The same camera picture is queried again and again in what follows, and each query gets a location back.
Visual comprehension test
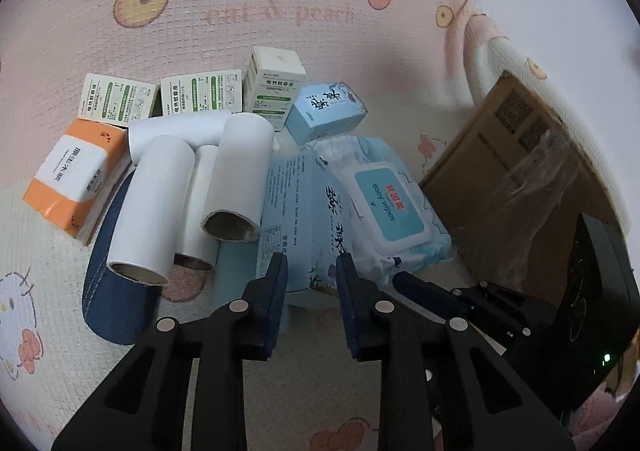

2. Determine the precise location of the white green carton box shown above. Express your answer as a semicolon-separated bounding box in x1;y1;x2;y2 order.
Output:
243;45;306;132
79;72;160;128
160;68;243;118

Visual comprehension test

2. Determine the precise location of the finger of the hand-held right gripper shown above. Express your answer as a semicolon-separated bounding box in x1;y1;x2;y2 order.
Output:
451;280;557;348
392;271;469;320

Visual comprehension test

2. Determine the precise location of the white paper roll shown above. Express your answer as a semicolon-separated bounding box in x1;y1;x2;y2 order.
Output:
201;112;275;242
172;145;219;272
106;136;196;287
127;111;232;167

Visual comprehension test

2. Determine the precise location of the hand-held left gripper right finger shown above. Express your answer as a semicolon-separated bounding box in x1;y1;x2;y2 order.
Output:
335;253;576;451

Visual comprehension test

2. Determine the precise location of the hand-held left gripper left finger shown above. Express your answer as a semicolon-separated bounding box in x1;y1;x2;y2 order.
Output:
50;251;290;451

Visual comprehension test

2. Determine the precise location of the orange white tissue pack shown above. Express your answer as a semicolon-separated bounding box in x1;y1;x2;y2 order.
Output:
22;118;132;246

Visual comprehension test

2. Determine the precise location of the light blue carton box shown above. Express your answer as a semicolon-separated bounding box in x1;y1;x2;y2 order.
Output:
285;81;368;146

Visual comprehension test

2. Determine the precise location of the blue denim pouch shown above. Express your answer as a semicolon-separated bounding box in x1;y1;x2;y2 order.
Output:
82;166;173;346

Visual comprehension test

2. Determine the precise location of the blue wet wipes pack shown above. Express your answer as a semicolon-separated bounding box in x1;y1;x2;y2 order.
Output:
305;135;453;282

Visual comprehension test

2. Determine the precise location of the pink printed blanket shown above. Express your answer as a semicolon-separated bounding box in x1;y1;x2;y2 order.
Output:
0;0;633;451

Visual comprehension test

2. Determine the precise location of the blue white tissue pack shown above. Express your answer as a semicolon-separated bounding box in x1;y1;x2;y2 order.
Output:
255;151;361;309

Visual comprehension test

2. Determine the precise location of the brown cardboard box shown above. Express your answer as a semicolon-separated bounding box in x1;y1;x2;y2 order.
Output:
419;71;631;302

